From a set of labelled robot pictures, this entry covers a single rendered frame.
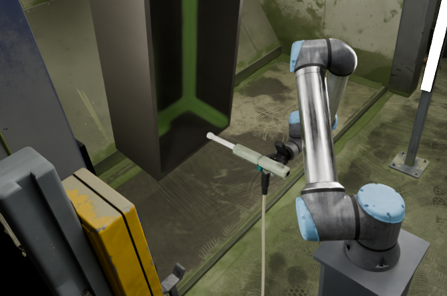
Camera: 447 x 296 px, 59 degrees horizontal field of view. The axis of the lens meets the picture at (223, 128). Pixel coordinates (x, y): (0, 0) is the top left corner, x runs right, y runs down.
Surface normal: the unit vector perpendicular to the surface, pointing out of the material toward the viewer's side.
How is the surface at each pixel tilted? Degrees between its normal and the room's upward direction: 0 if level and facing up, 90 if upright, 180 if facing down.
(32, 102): 90
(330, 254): 0
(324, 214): 34
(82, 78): 57
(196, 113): 12
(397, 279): 0
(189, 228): 0
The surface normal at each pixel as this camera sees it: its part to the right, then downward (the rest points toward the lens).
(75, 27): 0.57, -0.14
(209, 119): 0.07, -0.72
